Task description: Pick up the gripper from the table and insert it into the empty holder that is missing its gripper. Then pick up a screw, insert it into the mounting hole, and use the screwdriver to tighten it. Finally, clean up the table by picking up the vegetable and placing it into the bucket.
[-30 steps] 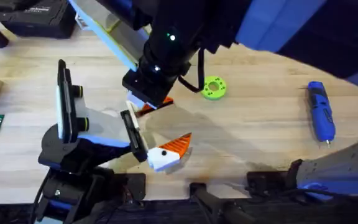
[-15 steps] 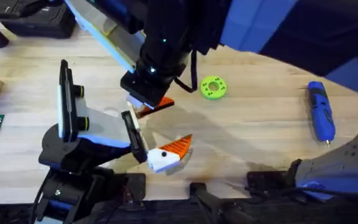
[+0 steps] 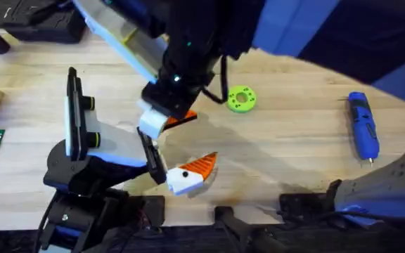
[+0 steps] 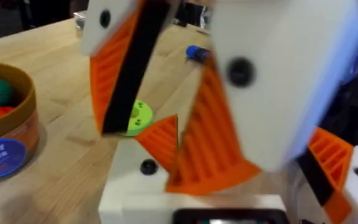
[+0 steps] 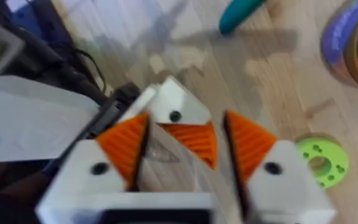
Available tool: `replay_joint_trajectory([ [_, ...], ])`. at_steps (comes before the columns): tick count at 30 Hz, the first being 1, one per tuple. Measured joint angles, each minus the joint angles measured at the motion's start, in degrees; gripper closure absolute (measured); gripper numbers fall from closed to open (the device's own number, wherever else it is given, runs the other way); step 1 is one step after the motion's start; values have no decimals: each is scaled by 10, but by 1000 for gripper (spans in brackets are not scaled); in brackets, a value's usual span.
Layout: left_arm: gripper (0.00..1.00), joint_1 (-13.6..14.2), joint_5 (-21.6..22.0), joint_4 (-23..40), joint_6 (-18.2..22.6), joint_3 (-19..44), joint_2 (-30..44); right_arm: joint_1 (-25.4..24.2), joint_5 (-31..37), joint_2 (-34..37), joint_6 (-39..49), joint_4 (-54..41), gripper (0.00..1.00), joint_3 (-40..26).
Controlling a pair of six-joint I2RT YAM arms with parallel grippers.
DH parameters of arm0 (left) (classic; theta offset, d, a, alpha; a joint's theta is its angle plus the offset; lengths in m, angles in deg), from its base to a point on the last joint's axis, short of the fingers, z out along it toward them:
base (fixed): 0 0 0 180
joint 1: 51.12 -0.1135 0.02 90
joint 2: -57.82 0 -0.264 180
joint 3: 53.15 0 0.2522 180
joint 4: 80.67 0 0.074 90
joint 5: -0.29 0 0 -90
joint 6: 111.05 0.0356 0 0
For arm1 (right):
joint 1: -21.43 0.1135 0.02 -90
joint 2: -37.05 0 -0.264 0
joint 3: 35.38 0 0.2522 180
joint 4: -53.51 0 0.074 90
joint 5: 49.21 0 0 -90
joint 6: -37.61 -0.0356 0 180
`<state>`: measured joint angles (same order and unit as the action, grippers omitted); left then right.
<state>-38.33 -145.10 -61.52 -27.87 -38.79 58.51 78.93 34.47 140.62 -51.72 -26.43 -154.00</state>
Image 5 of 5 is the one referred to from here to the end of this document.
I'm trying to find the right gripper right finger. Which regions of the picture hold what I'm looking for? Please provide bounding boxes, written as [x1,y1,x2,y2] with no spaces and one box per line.
[223,109,338,224]

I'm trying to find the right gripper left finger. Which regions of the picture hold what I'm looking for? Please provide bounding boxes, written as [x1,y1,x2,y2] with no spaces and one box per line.
[45,113,151,200]

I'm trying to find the blue electric screwdriver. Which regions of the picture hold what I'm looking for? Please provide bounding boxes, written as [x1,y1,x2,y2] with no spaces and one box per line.
[218,0,267,35]

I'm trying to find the green disc with holes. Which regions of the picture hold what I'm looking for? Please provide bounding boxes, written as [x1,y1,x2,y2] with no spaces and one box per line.
[295,134,351,189]

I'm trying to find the tub with toys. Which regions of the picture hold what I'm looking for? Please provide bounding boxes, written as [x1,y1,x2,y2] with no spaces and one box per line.
[319,0,358,95]

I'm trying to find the black cable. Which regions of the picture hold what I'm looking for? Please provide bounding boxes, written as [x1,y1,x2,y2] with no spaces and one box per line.
[72,49,107,94]

